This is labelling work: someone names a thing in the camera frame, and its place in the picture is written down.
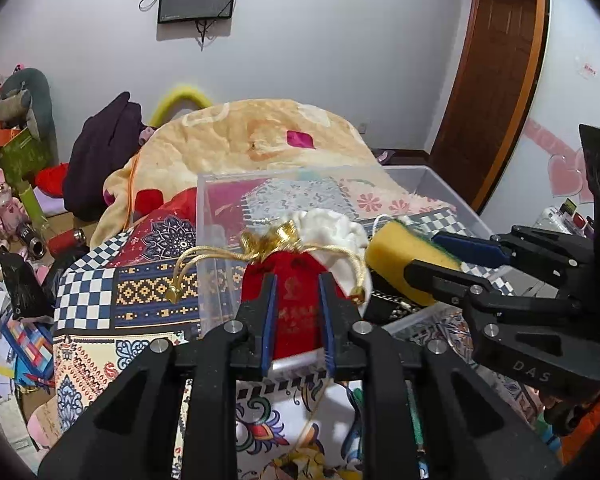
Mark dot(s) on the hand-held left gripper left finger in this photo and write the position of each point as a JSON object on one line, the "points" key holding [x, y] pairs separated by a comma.
{"points": [[266, 325]]}

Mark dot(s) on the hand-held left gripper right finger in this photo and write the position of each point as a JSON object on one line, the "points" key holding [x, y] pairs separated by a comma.
{"points": [[328, 325]]}

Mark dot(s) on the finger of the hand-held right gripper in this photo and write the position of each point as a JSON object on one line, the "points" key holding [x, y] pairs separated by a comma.
{"points": [[472, 250], [445, 282]]}

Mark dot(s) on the yellow sponge with green pad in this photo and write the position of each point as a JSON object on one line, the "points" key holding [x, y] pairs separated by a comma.
{"points": [[395, 250]]}

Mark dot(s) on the clear plastic storage box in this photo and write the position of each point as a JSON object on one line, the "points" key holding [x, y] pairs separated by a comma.
{"points": [[220, 275]]}

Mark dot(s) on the white cloth pouch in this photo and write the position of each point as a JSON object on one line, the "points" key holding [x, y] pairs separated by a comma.
{"points": [[330, 230]]}

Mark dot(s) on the row of small cosmetic items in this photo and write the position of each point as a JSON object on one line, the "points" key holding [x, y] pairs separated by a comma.
{"points": [[565, 217]]}

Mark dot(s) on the patterned patchwork blanket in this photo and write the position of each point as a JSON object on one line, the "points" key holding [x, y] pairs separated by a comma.
{"points": [[130, 285]]}

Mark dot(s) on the brown wooden door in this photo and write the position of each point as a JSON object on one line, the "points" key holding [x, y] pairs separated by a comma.
{"points": [[490, 85]]}

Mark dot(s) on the beige fleece blanket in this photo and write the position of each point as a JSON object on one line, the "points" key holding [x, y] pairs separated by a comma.
{"points": [[240, 130]]}

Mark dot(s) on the red cylinder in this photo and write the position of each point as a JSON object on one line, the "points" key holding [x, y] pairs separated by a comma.
{"points": [[65, 242]]}

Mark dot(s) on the dark purple garment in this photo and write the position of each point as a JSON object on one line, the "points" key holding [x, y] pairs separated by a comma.
{"points": [[105, 155]]}

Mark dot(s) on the colourful block-print box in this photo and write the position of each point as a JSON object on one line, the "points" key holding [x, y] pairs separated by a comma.
{"points": [[30, 350]]}

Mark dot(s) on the black plastic bag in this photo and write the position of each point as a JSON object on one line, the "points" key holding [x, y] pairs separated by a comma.
{"points": [[22, 285]]}

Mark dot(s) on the yellow-green hoop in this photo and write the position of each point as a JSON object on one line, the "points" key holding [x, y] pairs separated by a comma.
{"points": [[182, 91]]}

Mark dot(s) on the red cloth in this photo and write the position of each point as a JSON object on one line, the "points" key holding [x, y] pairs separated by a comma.
{"points": [[52, 180]]}

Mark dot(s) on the pink bunny toy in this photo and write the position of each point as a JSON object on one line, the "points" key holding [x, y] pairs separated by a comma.
{"points": [[7, 205]]}

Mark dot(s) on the green cardboard box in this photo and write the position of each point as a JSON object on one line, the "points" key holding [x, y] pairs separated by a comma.
{"points": [[20, 155]]}

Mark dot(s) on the grey plush toy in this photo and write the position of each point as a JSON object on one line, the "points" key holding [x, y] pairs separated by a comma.
{"points": [[35, 90]]}

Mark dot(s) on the pink heart wall sticker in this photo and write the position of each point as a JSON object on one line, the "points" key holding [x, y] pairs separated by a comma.
{"points": [[567, 177]]}

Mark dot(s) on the pink ribbon wall sticker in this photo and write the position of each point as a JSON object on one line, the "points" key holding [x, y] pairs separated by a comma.
{"points": [[545, 135]]}

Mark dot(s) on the small white wall sticker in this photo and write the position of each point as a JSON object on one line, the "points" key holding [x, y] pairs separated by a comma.
{"points": [[587, 67]]}

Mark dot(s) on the black camera lens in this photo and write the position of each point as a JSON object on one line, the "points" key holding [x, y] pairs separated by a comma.
{"points": [[30, 241]]}

